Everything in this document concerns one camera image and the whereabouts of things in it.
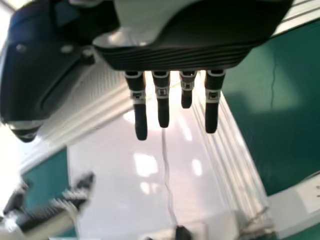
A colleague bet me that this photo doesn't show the white socket strip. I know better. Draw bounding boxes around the white socket strip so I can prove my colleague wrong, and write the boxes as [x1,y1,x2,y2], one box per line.
[267,174,320,219]

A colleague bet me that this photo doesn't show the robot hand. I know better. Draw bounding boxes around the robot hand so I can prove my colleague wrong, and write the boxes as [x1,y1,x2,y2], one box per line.
[0,0,295,143]
[0,171,97,236]

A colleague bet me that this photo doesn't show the white cable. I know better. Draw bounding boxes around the white cable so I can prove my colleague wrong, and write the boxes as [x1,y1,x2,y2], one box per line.
[161,126,180,228]

